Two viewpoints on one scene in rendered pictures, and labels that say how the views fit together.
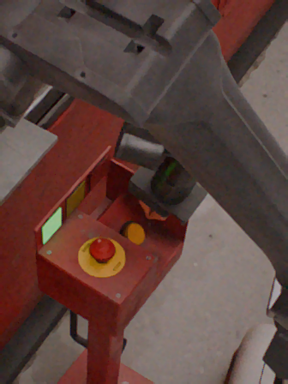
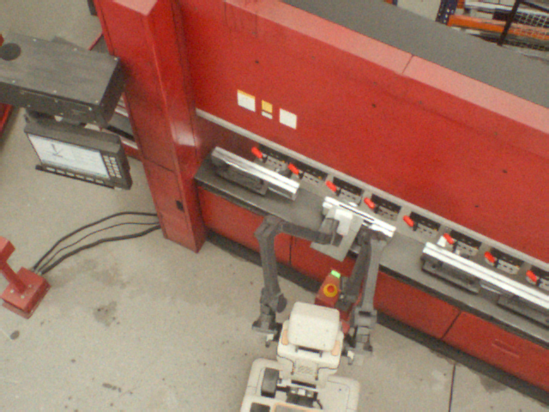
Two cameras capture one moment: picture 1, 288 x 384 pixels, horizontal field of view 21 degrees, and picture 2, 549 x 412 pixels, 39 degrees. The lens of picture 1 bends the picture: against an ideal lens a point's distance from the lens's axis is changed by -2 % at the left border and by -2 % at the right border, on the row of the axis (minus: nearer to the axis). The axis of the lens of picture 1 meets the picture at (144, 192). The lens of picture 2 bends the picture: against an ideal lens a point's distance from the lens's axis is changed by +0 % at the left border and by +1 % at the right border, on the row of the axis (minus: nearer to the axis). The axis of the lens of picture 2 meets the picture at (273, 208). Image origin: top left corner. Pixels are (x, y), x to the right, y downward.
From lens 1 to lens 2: 3.12 m
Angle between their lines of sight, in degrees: 45
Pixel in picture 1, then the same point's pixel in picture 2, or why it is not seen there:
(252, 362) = (340, 378)
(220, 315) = (379, 384)
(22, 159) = (333, 253)
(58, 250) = (330, 278)
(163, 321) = (373, 360)
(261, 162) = (264, 259)
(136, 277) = (325, 300)
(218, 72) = (264, 245)
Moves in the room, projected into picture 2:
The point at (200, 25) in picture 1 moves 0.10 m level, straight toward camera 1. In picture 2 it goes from (264, 239) to (241, 237)
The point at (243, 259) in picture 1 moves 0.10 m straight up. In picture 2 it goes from (411, 395) to (413, 391)
